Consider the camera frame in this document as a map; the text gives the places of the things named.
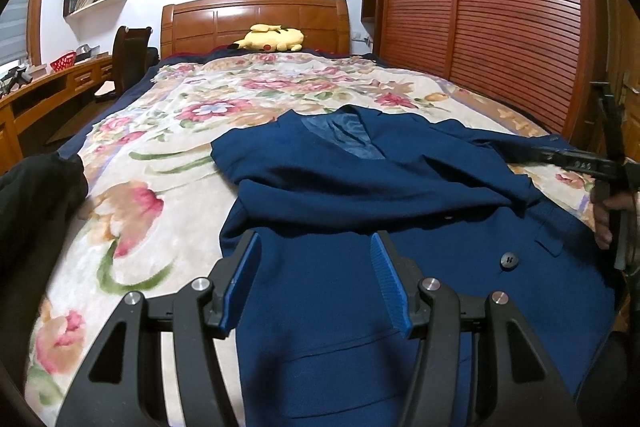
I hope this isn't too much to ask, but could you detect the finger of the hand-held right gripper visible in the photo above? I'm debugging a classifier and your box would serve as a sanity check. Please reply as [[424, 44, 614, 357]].
[[499, 142, 626, 182]]

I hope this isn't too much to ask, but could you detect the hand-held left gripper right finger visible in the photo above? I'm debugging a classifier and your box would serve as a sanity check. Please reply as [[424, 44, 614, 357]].
[[369, 229, 584, 427]]

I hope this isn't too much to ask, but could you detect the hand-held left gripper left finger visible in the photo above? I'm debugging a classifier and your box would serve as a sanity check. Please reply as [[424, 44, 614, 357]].
[[55, 229, 263, 427]]

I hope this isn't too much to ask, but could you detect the blue suit jacket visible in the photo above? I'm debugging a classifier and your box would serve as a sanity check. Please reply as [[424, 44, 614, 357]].
[[210, 104, 623, 427]]

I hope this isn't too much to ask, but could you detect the person's right hand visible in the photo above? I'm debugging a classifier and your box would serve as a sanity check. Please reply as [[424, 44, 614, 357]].
[[591, 191, 640, 251]]

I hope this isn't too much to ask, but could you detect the wooden door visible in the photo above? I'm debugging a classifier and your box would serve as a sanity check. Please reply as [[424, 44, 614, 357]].
[[589, 0, 640, 148]]

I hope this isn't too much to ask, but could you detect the floral blanket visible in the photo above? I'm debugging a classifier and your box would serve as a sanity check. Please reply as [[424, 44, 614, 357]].
[[25, 52, 601, 427]]

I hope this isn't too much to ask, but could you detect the wooden louvered wardrobe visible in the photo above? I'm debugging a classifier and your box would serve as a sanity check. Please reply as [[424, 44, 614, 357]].
[[360, 0, 601, 142]]

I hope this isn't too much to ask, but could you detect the black cloth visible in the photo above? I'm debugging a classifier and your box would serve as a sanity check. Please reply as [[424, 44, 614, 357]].
[[0, 152, 89, 360]]

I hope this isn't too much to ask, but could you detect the yellow plush toy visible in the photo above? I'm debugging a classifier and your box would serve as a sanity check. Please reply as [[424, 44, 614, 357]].
[[227, 23, 306, 54]]

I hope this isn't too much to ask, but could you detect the dark wooden chair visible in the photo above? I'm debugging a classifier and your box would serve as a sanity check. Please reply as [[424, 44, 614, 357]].
[[95, 26, 159, 100]]

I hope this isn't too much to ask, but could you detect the wooden bed headboard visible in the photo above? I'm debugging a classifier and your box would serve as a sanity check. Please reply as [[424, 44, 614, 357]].
[[160, 0, 351, 60]]

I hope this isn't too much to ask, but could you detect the wooden desk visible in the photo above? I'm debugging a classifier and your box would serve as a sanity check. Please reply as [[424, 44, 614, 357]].
[[0, 52, 118, 178]]

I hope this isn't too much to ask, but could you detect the red basket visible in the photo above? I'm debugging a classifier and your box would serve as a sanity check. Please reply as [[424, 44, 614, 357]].
[[49, 52, 77, 72]]

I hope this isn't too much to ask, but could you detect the black device on desk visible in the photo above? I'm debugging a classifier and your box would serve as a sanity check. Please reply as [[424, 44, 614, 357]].
[[0, 67, 34, 96]]

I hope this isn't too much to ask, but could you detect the window blind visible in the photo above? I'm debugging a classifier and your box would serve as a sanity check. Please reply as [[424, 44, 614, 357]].
[[0, 0, 32, 68]]

